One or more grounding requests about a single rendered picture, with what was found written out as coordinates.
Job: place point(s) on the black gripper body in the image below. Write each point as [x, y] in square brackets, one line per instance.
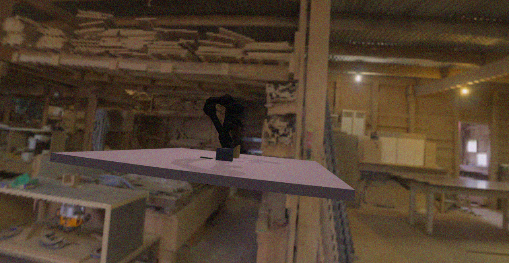
[228, 120]

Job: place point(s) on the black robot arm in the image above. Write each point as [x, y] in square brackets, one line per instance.
[232, 107]

